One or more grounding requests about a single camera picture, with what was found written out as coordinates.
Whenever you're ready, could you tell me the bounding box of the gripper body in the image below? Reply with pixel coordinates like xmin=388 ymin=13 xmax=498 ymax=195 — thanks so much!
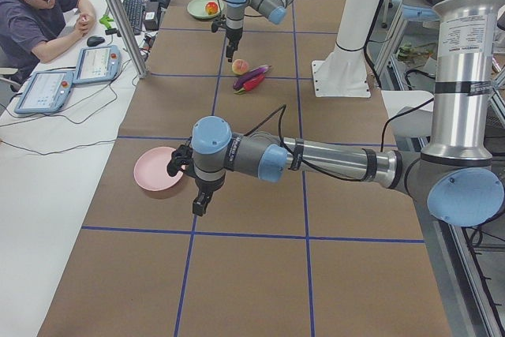
xmin=226 ymin=27 xmax=241 ymax=58
xmin=192 ymin=177 xmax=225 ymax=216

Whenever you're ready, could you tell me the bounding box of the peach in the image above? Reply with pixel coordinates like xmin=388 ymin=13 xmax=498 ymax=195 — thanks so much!
xmin=231 ymin=58 xmax=249 ymax=76

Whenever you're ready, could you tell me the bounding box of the red pomegranate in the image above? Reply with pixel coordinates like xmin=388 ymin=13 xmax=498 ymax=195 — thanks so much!
xmin=204 ymin=2 xmax=220 ymax=16

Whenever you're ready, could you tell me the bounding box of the purple eggplant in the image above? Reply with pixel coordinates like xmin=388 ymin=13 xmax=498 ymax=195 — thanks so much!
xmin=233 ymin=65 xmax=271 ymax=90

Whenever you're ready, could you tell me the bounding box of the red chili pepper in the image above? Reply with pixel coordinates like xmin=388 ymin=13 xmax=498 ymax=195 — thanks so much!
xmin=234 ymin=74 xmax=266 ymax=95

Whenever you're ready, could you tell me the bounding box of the green plate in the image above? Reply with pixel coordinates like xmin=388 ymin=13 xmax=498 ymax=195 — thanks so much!
xmin=186 ymin=0 xmax=226 ymax=20

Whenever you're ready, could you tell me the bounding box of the pink plate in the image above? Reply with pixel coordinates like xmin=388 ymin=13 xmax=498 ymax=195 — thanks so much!
xmin=133 ymin=147 xmax=183 ymax=192

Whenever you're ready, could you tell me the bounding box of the black keyboard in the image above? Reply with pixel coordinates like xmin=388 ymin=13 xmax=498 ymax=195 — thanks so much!
xmin=122 ymin=0 xmax=145 ymax=36

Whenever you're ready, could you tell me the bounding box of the far teach pendant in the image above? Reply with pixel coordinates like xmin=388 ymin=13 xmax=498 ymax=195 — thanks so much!
xmin=73 ymin=45 xmax=122 ymax=85

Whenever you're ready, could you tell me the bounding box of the teach pendant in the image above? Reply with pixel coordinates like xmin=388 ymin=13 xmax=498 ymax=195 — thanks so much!
xmin=14 ymin=70 xmax=74 ymax=114
xmin=73 ymin=45 xmax=122 ymax=85

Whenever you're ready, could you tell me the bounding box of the black computer mouse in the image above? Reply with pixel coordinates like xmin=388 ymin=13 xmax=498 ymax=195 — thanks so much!
xmin=87 ymin=36 xmax=105 ymax=47

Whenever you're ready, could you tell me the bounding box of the near teach pendant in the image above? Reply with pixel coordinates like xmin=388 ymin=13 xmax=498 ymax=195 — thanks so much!
xmin=14 ymin=70 xmax=74 ymax=114

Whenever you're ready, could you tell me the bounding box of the seated person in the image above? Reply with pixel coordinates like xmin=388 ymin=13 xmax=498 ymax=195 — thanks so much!
xmin=1 ymin=0 xmax=96 ymax=84

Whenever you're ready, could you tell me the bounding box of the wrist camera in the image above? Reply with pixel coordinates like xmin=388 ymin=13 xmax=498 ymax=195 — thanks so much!
xmin=166 ymin=143 xmax=196 ymax=178
xmin=211 ymin=16 xmax=226 ymax=33

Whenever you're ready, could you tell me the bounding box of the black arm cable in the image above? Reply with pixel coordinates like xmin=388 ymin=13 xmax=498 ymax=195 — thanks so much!
xmin=242 ymin=104 xmax=435 ymax=180

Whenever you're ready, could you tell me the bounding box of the aluminium frame post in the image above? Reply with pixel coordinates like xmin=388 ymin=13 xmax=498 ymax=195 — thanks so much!
xmin=106 ymin=0 xmax=148 ymax=79

